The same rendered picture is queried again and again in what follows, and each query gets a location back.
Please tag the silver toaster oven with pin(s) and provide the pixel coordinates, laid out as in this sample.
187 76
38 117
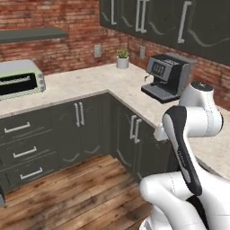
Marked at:
21 81

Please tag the dark grey drawer front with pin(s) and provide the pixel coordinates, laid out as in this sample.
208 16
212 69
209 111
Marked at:
45 145
51 166
36 119

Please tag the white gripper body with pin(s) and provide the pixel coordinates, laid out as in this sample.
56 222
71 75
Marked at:
160 133

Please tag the potted plant in white pot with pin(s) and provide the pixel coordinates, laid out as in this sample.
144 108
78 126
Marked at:
122 61

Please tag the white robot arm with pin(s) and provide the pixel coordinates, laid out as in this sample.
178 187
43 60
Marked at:
197 116

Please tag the dark grey wall shelf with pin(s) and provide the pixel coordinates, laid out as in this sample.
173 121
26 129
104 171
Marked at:
30 34

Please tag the dark grey wall cupboard door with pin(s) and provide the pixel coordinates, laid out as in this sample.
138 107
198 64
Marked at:
163 18
127 13
209 24
104 12

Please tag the grey wall outlet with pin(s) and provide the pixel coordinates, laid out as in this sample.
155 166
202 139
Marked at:
142 52
97 51

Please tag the black and grey coffee machine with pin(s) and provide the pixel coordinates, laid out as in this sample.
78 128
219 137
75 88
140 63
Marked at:
167 75

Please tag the dark grey base cupboard door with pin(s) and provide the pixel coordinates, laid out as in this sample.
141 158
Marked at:
123 134
149 155
92 125
64 134

